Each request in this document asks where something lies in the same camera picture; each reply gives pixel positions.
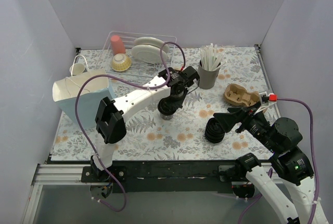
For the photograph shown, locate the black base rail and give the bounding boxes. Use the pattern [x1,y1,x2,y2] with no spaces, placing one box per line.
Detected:
[80,160,276,193]

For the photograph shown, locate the brown cardboard cup carrier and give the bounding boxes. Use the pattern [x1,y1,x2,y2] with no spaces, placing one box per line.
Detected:
[223,84,260,107]

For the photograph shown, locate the front white plate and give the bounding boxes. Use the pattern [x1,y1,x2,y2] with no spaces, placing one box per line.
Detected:
[131,45,162,64]

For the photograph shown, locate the dark coffee cup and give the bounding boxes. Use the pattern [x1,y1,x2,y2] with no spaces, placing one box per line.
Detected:
[158,99,178,120]

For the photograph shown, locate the small white mug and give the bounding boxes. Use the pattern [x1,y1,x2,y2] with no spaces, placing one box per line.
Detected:
[69,63,86,76]

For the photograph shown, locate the pink plastic cup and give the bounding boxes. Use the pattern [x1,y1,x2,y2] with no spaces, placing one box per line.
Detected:
[110,35,126,55]

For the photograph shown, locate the light blue paper bag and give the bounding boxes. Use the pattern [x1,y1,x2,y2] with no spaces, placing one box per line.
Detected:
[53,69,115,129]

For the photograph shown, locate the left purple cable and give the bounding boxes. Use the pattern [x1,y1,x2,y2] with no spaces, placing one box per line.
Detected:
[74,42,187,212]

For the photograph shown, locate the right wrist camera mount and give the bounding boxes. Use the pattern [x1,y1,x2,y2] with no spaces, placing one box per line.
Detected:
[255,93,278,114]

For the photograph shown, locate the grey straw holder cup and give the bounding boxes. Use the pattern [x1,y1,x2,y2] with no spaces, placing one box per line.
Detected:
[198,61,220,89]

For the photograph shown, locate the yellow patterned bowl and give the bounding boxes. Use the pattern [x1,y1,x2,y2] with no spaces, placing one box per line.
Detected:
[110,54,132,72]

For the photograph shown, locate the stack of black lids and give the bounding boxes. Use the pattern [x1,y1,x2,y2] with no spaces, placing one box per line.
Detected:
[204,118,225,143]

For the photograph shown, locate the white wire dish rack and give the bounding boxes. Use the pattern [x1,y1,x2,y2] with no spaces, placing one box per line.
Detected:
[97,31,177,80]

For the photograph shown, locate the rear white plate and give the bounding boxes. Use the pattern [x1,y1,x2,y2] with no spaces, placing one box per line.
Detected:
[133,37,164,49]

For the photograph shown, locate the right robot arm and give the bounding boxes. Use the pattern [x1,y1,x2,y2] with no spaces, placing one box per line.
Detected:
[213,107,328,223]

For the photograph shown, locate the floral table mat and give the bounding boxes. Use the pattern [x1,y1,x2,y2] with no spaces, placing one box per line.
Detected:
[50,47,272,162]

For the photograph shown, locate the bundle of white straws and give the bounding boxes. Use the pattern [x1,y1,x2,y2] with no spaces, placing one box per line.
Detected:
[200,43,227,71]

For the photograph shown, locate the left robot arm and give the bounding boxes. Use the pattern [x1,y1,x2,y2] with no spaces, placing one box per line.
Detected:
[91,66,199,182]

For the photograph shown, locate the white plate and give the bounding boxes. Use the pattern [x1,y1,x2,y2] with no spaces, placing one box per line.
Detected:
[133,37,164,49]
[131,45,162,64]

